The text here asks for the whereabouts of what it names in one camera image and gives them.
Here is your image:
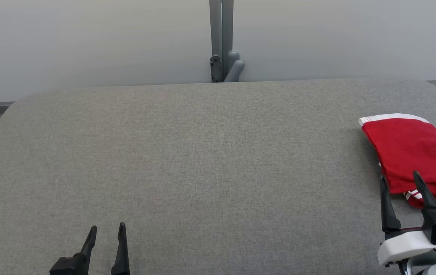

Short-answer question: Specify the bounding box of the plain red white shirt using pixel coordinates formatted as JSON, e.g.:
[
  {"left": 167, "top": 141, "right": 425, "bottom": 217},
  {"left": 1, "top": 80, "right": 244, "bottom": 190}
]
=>
[{"left": 358, "top": 113, "right": 436, "bottom": 205}]

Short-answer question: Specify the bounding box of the grey rounded post foot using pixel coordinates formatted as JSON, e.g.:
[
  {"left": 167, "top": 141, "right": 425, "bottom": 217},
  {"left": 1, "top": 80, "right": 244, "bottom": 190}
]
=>
[{"left": 224, "top": 50, "right": 245, "bottom": 83}]

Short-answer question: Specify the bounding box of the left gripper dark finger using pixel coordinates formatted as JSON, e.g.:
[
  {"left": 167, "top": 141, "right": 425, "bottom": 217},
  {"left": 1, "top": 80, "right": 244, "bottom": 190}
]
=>
[
  {"left": 111, "top": 222, "right": 131, "bottom": 275},
  {"left": 49, "top": 225, "right": 98, "bottom": 275}
]

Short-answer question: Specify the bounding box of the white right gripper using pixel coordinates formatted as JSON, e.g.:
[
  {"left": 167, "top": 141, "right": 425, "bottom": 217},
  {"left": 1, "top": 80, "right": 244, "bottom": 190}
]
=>
[{"left": 377, "top": 171, "right": 436, "bottom": 267}]

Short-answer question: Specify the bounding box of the grey metal partition post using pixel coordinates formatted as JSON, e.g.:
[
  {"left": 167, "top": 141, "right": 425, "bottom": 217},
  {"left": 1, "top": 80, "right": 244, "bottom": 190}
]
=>
[{"left": 209, "top": 0, "right": 234, "bottom": 83}]

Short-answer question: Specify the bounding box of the dark grey post bracket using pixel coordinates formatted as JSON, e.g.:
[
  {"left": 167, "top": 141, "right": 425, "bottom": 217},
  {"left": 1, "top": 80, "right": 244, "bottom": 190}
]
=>
[{"left": 210, "top": 55, "right": 223, "bottom": 83}]

